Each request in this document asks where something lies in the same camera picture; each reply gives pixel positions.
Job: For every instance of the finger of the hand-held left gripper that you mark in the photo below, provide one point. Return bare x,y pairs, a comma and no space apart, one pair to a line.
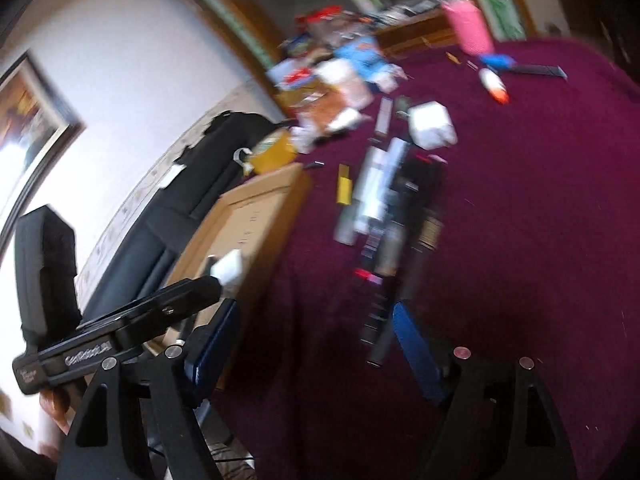
175,300

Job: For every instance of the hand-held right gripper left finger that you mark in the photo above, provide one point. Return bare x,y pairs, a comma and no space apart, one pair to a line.
212,347

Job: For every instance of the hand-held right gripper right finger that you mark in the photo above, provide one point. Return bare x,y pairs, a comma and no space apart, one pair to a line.
417,355

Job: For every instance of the cardboard box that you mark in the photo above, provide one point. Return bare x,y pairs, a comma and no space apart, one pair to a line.
245,220

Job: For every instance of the group of black markers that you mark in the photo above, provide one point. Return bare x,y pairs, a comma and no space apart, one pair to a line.
425,195

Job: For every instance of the person's left hand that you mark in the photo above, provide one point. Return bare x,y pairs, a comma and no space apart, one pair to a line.
55,410

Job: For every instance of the maroon tablecloth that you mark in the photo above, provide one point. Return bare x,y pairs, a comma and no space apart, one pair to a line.
525,235

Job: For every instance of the brown tape roll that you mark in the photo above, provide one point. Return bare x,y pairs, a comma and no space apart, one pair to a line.
272,152

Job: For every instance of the yellow black pen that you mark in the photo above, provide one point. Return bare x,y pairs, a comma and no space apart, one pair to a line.
345,185

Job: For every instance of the white power adapter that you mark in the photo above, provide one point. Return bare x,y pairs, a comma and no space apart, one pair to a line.
431,125

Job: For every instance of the white round jar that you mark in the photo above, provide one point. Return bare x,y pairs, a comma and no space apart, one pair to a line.
334,71

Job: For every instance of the white orange glue tube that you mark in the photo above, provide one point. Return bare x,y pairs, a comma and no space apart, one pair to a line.
494,86

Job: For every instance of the blue packet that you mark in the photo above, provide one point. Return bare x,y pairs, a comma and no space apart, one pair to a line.
362,57

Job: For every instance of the wooden box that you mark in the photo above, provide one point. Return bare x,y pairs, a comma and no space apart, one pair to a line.
417,35

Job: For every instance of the pink knitted cup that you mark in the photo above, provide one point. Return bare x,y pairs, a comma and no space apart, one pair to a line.
467,27

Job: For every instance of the framed wall picture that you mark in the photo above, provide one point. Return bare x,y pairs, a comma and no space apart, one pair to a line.
30,125

